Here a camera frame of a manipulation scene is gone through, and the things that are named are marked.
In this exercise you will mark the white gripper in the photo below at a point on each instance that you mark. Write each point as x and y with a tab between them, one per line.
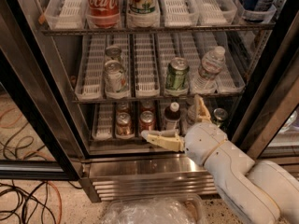
203	141

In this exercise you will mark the clear tray middle shelf centre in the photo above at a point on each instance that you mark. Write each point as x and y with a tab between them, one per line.
146	73

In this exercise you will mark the stainless steel display fridge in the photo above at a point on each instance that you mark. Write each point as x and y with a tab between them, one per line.
117	168

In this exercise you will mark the clear water bottle bottom shelf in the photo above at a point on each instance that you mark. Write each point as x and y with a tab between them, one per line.
190	116

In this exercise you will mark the clear tray top shelf right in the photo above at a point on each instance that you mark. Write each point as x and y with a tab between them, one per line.
216	12

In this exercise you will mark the clear tray middle shelf left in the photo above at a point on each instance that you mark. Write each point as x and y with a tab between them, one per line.
89	81

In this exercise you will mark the clear tray middle shelf right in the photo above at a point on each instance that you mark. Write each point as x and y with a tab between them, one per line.
228	80

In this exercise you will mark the green soda can middle shelf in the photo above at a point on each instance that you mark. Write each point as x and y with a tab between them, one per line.
176	74

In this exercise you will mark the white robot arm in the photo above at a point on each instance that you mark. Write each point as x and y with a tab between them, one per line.
259	192

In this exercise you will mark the clear tray top shelf centre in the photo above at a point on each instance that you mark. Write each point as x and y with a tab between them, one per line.
180	13

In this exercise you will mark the white 7up can front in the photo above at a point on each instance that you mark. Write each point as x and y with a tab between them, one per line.
114	74

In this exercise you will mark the green can bottom shelf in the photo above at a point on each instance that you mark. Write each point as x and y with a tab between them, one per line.
220	115

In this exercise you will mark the brown can bottom rear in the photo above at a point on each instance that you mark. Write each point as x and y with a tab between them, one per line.
123	108

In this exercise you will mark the clear tray top shelf left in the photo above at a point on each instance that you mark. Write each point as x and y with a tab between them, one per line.
66	14

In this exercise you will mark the brown can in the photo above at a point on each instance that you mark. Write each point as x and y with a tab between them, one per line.
123	108
124	126

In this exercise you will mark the red can bottom front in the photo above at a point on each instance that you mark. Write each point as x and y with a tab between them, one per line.
147	121

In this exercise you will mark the dark juice bottle white cap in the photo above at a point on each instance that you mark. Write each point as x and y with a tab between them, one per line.
172	116

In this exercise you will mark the red can bottom rear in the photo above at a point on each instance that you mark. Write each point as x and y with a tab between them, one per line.
147	106

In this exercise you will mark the clear water bottle shelf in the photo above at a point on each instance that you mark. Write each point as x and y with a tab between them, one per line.
211	65
190	116

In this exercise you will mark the clear water bottle middle shelf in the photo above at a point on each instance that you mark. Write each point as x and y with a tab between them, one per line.
211	65

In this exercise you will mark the red Coca-Cola can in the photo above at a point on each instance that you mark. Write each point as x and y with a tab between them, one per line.
104	13

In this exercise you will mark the silver can behind 7up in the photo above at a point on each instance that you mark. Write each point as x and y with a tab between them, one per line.
113	52

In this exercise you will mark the clear plastic bin with bag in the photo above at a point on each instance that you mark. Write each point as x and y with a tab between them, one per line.
167	209

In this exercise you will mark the brown can bottom front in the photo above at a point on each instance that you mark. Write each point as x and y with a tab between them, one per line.
124	126

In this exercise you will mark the glass fridge door left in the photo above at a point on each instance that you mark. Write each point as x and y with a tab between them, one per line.
28	87

